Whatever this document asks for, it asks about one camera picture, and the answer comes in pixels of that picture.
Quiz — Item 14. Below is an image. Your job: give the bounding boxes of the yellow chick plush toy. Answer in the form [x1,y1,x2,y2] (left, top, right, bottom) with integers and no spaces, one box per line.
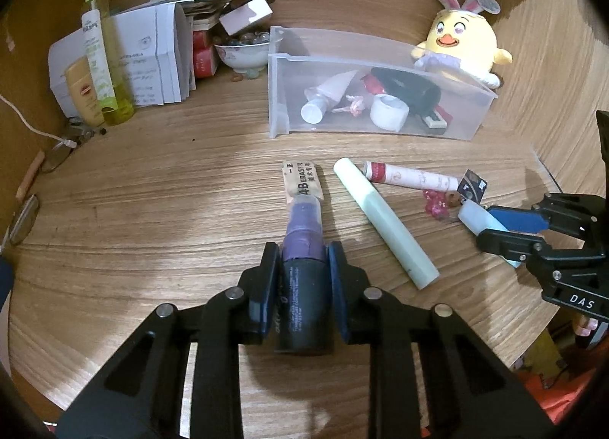
[411,0,513,90]

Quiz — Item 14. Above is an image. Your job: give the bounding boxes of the clear plastic drawer bin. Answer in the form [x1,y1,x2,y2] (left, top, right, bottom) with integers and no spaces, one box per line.
[266,26,499,142]

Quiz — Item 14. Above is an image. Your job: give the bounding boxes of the red boxes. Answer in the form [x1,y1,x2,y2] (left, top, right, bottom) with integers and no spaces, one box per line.
[191,30,220,79]

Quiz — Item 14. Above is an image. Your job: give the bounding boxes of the beige eraser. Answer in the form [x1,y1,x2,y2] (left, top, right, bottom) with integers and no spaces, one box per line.
[283,159,324,204]

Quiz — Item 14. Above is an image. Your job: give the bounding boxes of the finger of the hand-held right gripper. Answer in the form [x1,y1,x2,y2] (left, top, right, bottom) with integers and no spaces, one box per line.
[488,194,609,242]
[476,228,548,261]

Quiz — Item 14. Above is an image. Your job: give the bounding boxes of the red white tube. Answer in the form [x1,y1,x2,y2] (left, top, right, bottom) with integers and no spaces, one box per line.
[364,160,460,191]

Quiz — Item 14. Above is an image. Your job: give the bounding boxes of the dark purple bottle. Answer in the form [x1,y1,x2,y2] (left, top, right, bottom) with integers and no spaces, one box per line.
[273,195,336,356]

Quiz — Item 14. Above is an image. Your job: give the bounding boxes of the yellow sunscreen tube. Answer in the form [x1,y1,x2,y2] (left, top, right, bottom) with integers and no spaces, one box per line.
[64,61,106,128]

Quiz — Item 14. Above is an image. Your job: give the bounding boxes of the pale green tube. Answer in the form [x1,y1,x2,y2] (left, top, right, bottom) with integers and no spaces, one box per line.
[333,157,439,290]

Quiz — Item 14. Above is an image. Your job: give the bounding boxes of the thin-framed eyeglasses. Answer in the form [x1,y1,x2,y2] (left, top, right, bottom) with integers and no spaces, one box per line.
[43,120,108,174]
[0,194,41,249]

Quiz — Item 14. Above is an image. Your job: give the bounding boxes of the white folded paper leaflets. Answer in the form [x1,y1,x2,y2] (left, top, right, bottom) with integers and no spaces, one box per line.
[48,3,197,109]

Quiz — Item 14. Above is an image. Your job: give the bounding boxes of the orange cloth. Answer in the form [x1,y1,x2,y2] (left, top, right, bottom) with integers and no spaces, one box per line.
[516,329,595,421]

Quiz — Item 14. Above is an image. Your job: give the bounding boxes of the pink white cream tube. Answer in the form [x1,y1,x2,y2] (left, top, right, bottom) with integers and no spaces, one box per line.
[300,70,357,125]

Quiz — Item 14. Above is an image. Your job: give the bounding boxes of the dark green glass bottle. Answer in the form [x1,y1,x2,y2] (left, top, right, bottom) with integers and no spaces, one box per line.
[371,67,441,116]

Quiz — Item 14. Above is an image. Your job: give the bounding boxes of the blue white box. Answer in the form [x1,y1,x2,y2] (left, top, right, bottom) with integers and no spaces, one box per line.
[0,253,13,307]

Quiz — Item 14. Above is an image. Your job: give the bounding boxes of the pink bead string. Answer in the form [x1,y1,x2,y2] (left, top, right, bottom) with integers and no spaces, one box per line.
[422,188,452,220]

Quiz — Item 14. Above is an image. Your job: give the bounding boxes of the person's right hand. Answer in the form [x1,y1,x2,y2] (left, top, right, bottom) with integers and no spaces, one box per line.
[573,314,600,349]

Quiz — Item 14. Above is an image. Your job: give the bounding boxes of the white tape roll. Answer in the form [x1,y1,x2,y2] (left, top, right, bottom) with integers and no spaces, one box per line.
[370,94,410,131]

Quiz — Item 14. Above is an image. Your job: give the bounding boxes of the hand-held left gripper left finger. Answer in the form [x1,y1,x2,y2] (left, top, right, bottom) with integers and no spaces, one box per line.
[57,241,281,439]

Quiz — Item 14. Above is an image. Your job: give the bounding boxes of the yellow-green spray bottle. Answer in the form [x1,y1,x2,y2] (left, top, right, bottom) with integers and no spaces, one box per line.
[81,0,135,126]

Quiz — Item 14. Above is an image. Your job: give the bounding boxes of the small white box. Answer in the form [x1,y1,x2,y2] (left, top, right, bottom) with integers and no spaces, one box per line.
[218,0,273,36]

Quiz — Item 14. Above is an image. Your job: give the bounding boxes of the red packet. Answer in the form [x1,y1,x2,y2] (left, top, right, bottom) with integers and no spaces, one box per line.
[359,72,453,126]

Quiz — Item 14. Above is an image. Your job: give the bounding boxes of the white pale blue block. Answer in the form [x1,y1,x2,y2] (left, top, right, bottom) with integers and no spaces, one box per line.
[458,201,521,268]

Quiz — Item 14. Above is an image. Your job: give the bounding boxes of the white bowl of beads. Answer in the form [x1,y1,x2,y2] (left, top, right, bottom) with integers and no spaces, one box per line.
[213,30,271,74]

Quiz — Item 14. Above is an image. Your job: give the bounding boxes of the white cable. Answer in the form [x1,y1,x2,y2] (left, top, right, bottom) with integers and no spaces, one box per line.
[0,94,77,147]

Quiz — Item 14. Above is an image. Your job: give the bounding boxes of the black bag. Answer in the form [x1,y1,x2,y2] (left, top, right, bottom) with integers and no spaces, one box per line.
[597,110,609,192]

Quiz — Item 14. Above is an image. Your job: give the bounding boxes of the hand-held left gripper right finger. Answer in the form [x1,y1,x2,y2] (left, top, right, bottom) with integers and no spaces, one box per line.
[327,240,555,439]

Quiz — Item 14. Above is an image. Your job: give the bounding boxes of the small dark card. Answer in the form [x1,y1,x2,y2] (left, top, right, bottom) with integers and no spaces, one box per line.
[458,169,488,204]

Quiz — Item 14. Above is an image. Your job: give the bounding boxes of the small black white gadget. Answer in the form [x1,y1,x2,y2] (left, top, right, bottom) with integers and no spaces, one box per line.
[421,108,450,135]

